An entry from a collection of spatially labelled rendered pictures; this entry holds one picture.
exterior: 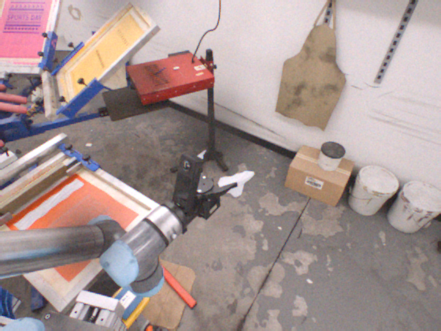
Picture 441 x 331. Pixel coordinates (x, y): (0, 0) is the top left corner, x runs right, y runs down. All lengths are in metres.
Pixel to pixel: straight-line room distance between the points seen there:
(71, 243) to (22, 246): 0.09
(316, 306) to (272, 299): 0.31
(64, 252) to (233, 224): 2.03
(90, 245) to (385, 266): 2.36
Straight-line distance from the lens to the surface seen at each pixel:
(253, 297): 2.28
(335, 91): 2.51
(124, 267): 0.54
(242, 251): 2.41
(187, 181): 0.57
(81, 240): 0.63
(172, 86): 2.10
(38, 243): 0.59
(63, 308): 1.36
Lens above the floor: 2.16
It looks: 46 degrees down
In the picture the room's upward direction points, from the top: straight up
